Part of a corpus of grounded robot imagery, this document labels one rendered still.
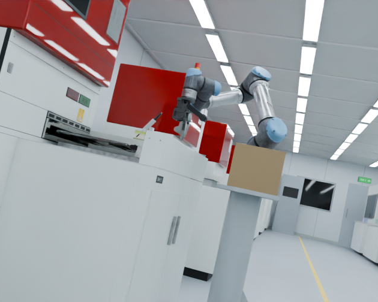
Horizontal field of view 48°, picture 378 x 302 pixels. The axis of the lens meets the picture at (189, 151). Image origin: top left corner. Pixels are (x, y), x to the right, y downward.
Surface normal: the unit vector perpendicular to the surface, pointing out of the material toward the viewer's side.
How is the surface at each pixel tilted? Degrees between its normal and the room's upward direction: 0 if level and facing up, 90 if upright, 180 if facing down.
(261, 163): 90
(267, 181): 90
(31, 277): 90
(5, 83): 90
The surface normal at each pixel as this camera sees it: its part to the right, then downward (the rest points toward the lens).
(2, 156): 0.95, 0.19
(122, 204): -0.22, -0.14
